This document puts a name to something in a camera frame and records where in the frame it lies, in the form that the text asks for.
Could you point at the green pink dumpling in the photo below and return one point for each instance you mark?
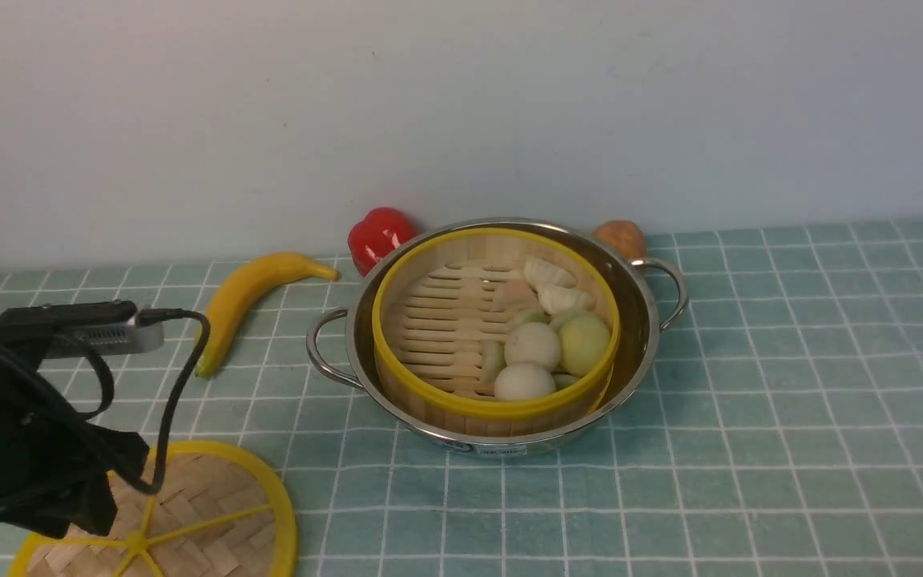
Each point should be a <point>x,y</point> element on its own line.
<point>514,293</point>

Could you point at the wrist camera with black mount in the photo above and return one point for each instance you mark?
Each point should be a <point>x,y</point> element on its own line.
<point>109,328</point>

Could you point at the green checked tablecloth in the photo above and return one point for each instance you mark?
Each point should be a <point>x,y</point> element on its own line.
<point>778,433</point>

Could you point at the pale green dumpling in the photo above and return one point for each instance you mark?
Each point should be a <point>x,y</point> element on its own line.
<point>493,361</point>

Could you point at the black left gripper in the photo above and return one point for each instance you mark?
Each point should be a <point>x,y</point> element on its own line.
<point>50,481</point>

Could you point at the bamboo steamer basket yellow rim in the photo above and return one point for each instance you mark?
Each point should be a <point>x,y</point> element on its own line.
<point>433,309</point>

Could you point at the brown potato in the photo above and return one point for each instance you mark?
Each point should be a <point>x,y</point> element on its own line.
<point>624,237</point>

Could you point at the stainless steel pot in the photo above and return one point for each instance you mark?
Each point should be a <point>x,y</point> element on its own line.
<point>650,293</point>

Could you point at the white round bun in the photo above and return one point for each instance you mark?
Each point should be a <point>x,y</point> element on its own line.
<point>521,382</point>
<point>535,344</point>

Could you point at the bamboo steamer lid yellow rim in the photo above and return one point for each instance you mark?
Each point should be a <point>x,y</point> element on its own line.
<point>221,512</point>

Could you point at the red bell pepper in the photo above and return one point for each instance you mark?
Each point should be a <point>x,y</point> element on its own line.
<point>377,235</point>

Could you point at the pale green round bun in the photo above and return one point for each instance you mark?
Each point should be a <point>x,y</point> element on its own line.
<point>583,341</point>

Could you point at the yellow plastic banana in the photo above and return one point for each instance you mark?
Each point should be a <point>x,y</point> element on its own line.
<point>241,291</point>

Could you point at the white folded dumpling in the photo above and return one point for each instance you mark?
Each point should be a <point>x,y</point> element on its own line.
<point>557,299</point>
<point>539,273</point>

